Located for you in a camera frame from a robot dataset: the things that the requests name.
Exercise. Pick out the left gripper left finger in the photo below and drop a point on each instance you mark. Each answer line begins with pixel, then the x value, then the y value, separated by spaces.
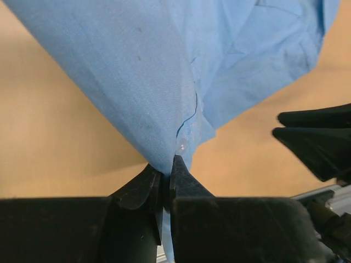
pixel 122 227

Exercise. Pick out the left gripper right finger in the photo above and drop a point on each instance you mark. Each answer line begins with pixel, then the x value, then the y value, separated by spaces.
pixel 206 228

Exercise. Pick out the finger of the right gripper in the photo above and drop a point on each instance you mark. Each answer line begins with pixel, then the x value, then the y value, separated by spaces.
pixel 324 151
pixel 337 117

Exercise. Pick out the light blue long sleeve shirt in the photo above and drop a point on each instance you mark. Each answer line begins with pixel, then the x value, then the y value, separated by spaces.
pixel 165 74

